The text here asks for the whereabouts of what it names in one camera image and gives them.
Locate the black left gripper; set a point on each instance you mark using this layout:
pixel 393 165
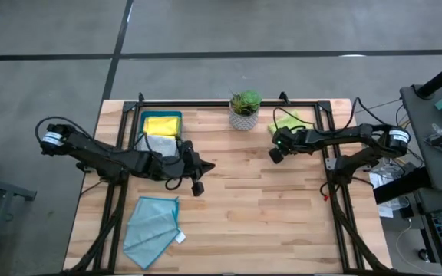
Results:
pixel 186 165

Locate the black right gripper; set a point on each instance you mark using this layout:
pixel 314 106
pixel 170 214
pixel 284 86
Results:
pixel 292 140

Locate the lime green microfiber towel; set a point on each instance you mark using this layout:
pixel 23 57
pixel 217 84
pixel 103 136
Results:
pixel 290 122

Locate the grey microfiber towel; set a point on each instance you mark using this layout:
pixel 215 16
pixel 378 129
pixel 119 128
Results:
pixel 159 145

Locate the yellow microfiber towel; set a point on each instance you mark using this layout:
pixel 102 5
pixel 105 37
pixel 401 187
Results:
pixel 161 125

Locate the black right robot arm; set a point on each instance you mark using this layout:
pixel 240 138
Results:
pixel 344 134

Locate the succulent in patterned pot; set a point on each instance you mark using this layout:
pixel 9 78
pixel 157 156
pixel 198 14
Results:
pixel 246 105

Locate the teal plastic bin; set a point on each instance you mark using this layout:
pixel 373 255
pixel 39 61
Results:
pixel 159 113

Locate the light blue teal-edged towel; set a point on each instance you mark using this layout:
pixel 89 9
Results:
pixel 150 230

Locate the white papers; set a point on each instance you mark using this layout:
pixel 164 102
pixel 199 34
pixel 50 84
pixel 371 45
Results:
pixel 382 180

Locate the black desk beam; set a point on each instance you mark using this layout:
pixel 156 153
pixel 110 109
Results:
pixel 397 188

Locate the grey side desk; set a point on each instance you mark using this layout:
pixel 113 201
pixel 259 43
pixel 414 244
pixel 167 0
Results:
pixel 420 115

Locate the dark grey lower desk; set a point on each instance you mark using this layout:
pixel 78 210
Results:
pixel 424 203

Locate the black caster wheel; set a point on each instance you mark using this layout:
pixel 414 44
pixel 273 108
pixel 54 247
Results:
pixel 424 255

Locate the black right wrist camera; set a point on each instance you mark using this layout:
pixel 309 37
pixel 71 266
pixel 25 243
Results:
pixel 276 156

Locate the black aluminium table frame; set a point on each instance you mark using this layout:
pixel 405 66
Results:
pixel 225 103

